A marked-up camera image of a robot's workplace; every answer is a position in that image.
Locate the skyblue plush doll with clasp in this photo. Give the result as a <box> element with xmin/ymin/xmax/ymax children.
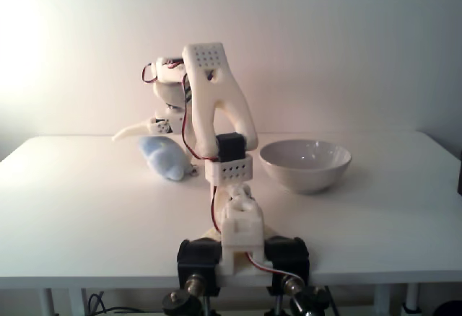
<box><xmin>138</xmin><ymin>136</ymin><xmax>200</xmax><ymax>182</ymax></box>

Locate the white ceramic bowl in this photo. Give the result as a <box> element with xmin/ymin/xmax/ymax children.
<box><xmin>258</xmin><ymin>139</ymin><xmax>353</xmax><ymax>196</ymax></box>

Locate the black table clamp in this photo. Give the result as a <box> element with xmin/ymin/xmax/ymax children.
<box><xmin>265</xmin><ymin>235</ymin><xmax>339</xmax><ymax>316</ymax></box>
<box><xmin>161</xmin><ymin>238</ymin><xmax>223</xmax><ymax>316</ymax></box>

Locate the white table leg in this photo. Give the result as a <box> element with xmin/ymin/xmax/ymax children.
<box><xmin>372</xmin><ymin>283</ymin><xmax>422</xmax><ymax>316</ymax></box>
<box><xmin>42</xmin><ymin>287</ymin><xmax>88</xmax><ymax>316</ymax></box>

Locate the black cable under table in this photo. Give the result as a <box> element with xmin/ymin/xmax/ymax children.
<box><xmin>85</xmin><ymin>291</ymin><xmax>147</xmax><ymax>316</ymax></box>

